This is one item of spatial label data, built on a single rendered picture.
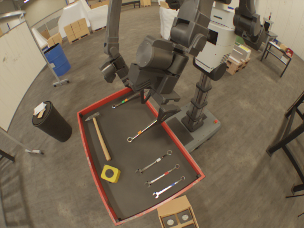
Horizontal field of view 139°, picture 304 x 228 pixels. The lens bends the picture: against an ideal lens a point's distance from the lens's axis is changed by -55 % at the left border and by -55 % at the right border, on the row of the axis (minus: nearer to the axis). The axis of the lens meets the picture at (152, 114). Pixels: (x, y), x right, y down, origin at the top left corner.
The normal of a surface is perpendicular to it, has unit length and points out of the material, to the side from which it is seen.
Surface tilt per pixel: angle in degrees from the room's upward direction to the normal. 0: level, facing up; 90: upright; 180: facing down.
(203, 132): 0
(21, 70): 90
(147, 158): 0
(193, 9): 68
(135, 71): 60
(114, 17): 78
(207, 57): 90
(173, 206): 42
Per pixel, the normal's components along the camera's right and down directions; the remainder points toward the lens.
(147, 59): -0.78, 0.11
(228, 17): -0.86, 0.46
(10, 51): 0.99, -0.12
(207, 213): -0.08, -0.57
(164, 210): -0.25, -0.94
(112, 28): 0.54, 0.48
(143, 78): 0.51, 0.68
